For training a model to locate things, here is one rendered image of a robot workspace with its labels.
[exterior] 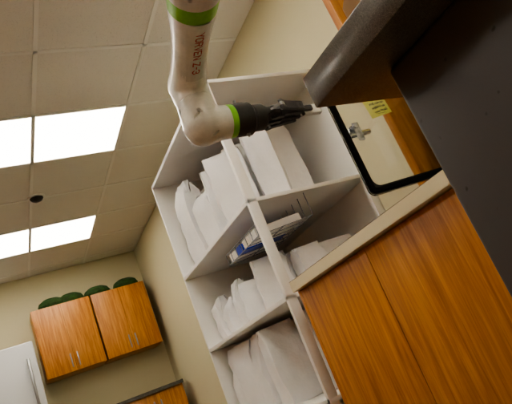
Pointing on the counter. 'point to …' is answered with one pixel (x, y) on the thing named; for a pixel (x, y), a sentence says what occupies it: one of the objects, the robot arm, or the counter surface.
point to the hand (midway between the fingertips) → (309, 110)
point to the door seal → (365, 168)
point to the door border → (363, 172)
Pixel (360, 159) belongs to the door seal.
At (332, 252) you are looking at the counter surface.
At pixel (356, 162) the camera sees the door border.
